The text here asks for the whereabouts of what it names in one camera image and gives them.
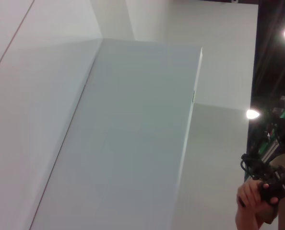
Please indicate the operator bare hand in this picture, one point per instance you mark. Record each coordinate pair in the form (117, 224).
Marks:
(249, 195)

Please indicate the operator bare forearm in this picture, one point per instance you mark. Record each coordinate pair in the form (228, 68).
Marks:
(246, 218)

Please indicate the green metal frame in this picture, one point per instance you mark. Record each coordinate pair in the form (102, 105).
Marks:
(270, 146)

